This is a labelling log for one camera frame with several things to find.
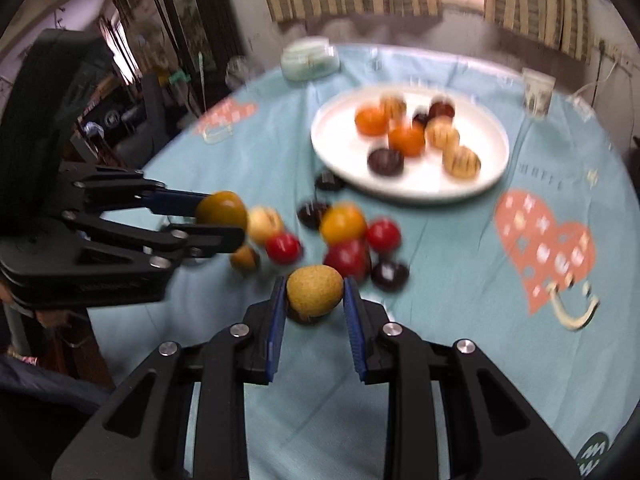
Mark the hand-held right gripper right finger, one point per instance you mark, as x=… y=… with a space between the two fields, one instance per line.
x=352 y=330

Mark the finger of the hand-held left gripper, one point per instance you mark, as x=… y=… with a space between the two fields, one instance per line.
x=210 y=240
x=175 y=201

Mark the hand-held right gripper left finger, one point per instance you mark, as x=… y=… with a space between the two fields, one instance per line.
x=277 y=330

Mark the small yellow fruit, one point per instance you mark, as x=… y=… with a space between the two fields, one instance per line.
x=244 y=257
x=315 y=291

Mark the spotted yellow fruit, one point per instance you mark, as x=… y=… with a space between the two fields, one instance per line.
x=392 y=105
x=442 y=132
x=264 y=225
x=461 y=161

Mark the yellow orange tomato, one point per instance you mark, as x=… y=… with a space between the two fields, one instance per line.
x=343 y=222

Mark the white plate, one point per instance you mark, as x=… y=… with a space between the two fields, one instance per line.
x=440 y=185

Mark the orange tangerine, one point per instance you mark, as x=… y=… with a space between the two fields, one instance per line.
x=406 y=140
x=371 y=121

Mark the person's left hand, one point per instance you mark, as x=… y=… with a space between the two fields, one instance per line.
x=55 y=317

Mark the grey chair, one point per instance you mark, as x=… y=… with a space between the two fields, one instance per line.
x=150 y=110

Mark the clear plastic bag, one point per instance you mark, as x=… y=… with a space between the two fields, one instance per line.
x=237 y=72

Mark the dark framed painting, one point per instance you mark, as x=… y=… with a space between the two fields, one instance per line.
x=187 y=5

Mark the pale ceramic lidded jar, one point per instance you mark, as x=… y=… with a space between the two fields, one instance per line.
x=310 y=62

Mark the printed paper cup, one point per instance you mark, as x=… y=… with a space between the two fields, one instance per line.
x=537 y=92

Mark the wall power strip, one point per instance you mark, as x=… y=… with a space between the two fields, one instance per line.
x=607 y=50

